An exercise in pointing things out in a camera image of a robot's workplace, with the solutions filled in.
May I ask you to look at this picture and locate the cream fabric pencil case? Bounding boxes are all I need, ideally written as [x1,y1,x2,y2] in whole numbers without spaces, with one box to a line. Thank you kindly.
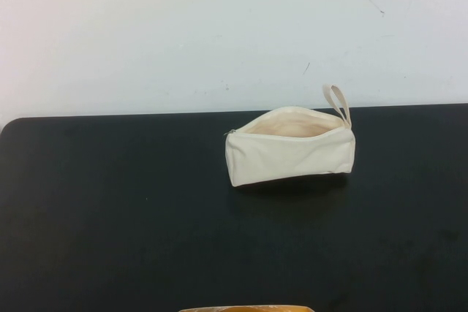
[222,84,357,190]

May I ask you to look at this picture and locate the yellow flat object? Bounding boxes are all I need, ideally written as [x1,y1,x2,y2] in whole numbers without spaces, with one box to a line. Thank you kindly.
[178,304,316,312]

